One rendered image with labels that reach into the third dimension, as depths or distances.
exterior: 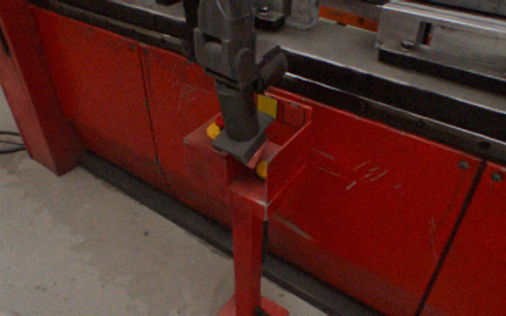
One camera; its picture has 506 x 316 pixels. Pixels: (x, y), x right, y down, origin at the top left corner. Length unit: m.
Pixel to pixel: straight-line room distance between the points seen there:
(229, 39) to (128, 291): 1.17
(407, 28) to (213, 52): 0.50
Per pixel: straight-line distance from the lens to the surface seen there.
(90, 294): 1.62
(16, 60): 1.85
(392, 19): 0.99
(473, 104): 0.87
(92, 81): 1.65
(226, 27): 0.57
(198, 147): 0.83
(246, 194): 0.82
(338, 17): 2.91
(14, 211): 2.04
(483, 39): 0.95
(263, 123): 0.73
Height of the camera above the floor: 1.26
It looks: 38 degrees down
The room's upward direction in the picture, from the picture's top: straight up
